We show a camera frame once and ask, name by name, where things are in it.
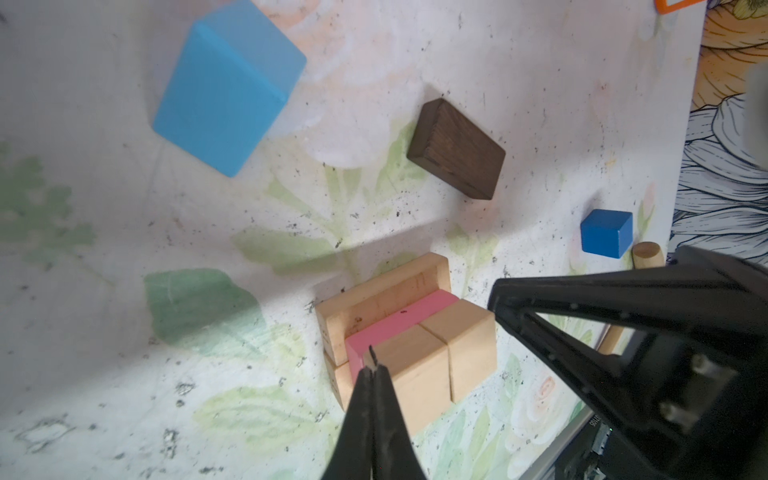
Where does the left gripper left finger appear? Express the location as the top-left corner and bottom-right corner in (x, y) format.
(321, 367), (374, 480)

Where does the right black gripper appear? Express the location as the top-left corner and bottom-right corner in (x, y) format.
(488, 246), (767, 479)

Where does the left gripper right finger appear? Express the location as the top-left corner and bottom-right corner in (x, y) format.
(373, 364), (426, 480)

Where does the small wood cube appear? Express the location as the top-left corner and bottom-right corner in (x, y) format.
(420, 300), (497, 403)
(364, 325), (452, 436)

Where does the pink block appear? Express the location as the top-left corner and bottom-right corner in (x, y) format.
(345, 290), (459, 381)

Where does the light blue triangular block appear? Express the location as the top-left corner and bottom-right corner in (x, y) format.
(152, 1), (307, 177)

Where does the blue cube block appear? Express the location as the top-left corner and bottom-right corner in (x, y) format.
(580, 209), (633, 259)

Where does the dark brown block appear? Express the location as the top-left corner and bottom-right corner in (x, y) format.
(406, 98), (506, 200)

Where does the thin wood stick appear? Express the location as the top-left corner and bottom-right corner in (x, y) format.
(596, 241), (667, 355)

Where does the orange plastic bottle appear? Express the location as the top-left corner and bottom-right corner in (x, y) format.
(653, 0), (704, 15)

